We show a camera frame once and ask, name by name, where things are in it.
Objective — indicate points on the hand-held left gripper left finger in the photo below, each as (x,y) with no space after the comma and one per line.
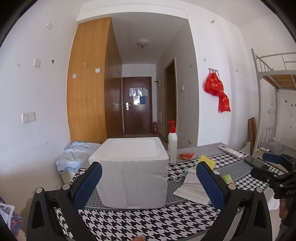
(89,183)

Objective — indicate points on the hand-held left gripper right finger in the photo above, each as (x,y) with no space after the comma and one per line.
(210,185)

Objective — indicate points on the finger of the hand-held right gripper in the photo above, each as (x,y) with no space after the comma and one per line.
(261,173)
(271,158)

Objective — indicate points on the yellow foam net sleeve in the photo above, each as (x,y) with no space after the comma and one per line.
(205,161)

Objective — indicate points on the white foam box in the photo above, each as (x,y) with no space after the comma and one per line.
(131,173)

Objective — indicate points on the person's right forearm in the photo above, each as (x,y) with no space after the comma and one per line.
(286,215)

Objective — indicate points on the black smartphone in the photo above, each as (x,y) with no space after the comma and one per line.
(256,163)

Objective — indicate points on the yellow-green small packet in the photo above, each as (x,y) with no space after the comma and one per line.
(227,178)

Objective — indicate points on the light blue bedding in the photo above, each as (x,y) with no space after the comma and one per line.
(74,155)

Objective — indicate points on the wooden boards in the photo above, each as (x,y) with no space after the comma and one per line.
(252,129)

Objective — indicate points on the red snack packet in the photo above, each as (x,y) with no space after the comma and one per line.
(186,155)

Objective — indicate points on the white remote control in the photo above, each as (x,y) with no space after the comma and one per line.
(230,150)

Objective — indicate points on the white red pump lotion bottle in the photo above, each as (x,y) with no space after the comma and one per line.
(172,148)

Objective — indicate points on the houndstooth table mat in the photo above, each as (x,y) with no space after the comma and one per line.
(138,222)

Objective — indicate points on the red shopping bag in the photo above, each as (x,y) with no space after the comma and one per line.
(212,84)
(224,103)

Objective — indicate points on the red fire extinguisher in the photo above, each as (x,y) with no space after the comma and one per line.
(155,127)

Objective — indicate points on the metal bunk bed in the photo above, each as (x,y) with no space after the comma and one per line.
(277,77)

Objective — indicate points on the dark brown entrance door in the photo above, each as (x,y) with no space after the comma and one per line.
(136,115)

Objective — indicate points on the wooden wardrobe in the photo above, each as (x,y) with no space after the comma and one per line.
(87,99)

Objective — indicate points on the printed paper pile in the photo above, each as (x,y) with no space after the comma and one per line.
(9,213)

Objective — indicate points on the blue door notice paper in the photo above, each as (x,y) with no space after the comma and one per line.
(142,100)

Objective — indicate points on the white door notice papers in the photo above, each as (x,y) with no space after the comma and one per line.
(136,91)

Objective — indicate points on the round ceiling lamp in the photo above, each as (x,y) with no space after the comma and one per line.
(143,42)

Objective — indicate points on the white wall socket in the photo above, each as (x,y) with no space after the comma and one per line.
(32,116)
(25,117)

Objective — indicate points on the brown side door frame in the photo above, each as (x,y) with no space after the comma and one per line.
(170,102)

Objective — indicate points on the metal wall hook rack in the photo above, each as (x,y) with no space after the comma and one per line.
(212,69)

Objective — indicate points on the black wall bracket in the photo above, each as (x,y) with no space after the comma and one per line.
(158,81)

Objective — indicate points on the white wall plate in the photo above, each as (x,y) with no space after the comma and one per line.
(49,25)

